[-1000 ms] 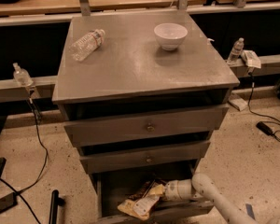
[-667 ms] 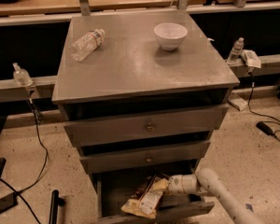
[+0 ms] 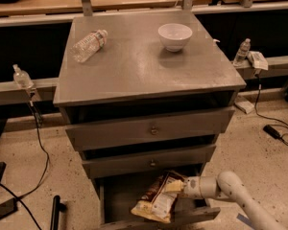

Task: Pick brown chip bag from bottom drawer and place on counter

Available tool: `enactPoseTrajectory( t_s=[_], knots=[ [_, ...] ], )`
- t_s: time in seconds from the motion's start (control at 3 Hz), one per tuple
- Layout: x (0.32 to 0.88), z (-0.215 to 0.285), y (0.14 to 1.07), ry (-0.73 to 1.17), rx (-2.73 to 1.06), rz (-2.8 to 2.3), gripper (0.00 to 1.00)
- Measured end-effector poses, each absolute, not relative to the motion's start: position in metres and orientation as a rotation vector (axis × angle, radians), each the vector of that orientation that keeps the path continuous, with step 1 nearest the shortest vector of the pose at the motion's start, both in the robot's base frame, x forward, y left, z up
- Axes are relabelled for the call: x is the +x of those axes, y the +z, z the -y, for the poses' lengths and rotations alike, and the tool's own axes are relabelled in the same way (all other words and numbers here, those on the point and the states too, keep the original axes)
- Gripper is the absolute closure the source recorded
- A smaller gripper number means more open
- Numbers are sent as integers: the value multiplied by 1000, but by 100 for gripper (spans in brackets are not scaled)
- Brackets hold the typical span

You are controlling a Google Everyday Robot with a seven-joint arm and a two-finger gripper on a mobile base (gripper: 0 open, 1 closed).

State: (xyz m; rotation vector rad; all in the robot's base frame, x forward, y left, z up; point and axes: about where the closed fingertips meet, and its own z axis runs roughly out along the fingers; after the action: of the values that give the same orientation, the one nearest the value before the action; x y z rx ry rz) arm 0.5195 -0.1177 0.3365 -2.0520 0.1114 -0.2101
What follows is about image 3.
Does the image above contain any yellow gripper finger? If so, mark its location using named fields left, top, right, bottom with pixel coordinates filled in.
left=165, top=180, right=184, bottom=194

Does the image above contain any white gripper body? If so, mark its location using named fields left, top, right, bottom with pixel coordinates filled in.
left=182, top=176, right=221, bottom=199

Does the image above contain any brown chip bag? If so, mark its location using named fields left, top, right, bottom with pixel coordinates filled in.
left=131, top=171, right=185, bottom=223

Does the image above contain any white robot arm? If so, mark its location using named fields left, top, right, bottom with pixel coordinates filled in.
left=165, top=171, right=287, bottom=230

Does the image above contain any grey middle drawer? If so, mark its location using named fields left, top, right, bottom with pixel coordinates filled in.
left=83, top=144, right=216, bottom=178

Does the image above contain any grey open bottom drawer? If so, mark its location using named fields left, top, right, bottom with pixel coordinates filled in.
left=98, top=170, right=220, bottom=230

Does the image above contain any grey top drawer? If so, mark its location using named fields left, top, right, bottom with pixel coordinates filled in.
left=66, top=106, right=234, bottom=151

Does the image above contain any grey wooden drawer cabinet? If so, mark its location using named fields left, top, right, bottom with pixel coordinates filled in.
left=53, top=9, right=247, bottom=230

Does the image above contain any black power adapter right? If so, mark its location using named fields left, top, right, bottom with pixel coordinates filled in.
left=263, top=125, right=281, bottom=140

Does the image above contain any black power adapter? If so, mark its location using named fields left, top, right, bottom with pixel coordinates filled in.
left=0, top=198, right=17, bottom=220
left=263, top=125, right=281, bottom=140

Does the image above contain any small grey block on floor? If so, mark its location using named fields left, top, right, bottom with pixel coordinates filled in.
left=234, top=96, right=254, bottom=114

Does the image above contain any white ceramic bowl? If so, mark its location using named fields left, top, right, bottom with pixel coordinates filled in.
left=158, top=23, right=193, bottom=52

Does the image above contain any clear plastic bottle lying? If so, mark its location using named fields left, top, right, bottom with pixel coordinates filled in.
left=70, top=30, right=108, bottom=63

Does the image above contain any black power adapter left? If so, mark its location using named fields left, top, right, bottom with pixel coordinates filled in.
left=0, top=198, right=17, bottom=220

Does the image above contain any black cable on right floor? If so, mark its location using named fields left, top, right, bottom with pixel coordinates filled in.
left=253, top=75, right=288, bottom=149

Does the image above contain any black cable on floor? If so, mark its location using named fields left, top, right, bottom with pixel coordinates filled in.
left=0, top=99, right=51, bottom=230
left=253, top=75, right=288, bottom=149

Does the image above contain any black post on floor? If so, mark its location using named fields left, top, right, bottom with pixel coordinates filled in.
left=50, top=195, right=67, bottom=230

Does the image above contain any clear bottle on right rail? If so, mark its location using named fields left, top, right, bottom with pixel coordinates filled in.
left=233, top=38, right=251, bottom=66

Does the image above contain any clear bottle on rail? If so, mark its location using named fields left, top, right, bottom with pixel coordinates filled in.
left=233, top=38, right=251, bottom=66
left=12, top=64, right=34, bottom=89

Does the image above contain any white packet on right rail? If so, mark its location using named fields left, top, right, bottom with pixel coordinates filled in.
left=247, top=51, right=269, bottom=70

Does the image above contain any black cable on left floor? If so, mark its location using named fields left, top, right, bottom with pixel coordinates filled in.
left=0, top=99, right=51, bottom=230

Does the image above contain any clear bottle on left rail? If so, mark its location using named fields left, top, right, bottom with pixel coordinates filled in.
left=12, top=64, right=34, bottom=89

